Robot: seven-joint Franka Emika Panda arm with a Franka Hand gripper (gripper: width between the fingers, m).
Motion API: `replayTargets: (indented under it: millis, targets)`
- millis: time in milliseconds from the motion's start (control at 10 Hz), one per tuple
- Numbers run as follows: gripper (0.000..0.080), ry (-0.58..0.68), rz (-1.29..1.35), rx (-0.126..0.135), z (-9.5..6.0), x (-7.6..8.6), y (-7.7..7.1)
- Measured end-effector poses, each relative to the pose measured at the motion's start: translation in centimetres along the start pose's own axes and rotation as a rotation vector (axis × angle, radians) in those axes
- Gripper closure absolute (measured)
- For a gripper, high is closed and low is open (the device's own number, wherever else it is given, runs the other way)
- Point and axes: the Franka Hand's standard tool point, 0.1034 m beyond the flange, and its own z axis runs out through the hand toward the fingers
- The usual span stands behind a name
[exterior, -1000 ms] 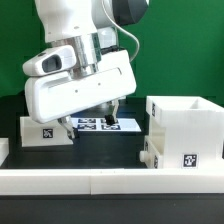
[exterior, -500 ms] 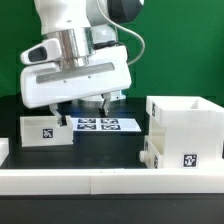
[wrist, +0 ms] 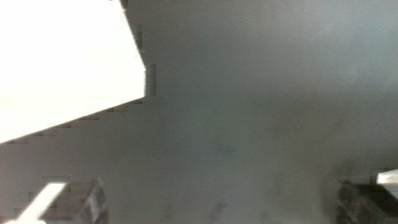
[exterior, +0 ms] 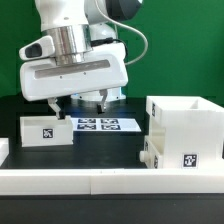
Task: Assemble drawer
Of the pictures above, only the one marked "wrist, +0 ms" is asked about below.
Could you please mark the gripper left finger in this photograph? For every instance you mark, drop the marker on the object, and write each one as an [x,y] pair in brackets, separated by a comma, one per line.
[69,203]

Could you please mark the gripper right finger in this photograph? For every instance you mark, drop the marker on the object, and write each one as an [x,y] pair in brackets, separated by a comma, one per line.
[368,200]

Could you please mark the white drawer box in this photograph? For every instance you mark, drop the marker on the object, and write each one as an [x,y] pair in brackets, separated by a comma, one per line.
[71,68]

